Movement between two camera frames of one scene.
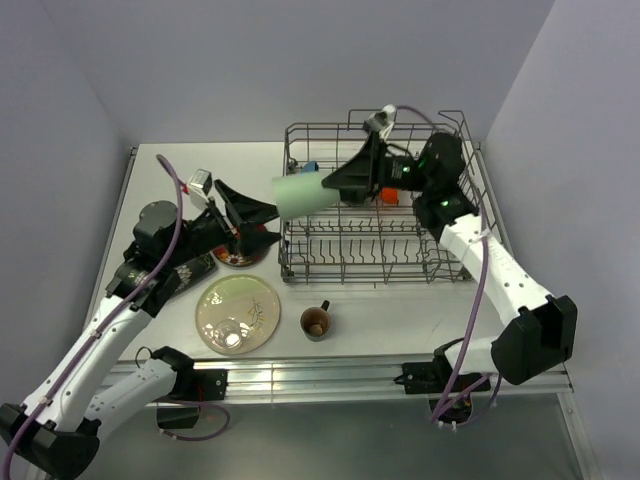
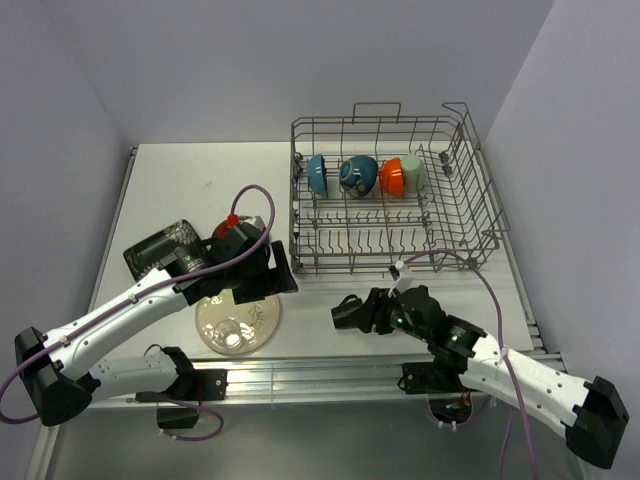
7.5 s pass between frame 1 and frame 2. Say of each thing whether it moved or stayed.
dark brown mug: moved
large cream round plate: stayed
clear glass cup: stayed
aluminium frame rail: stayed
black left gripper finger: moved
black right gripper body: moved
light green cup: moved
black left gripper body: moved
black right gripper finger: moved
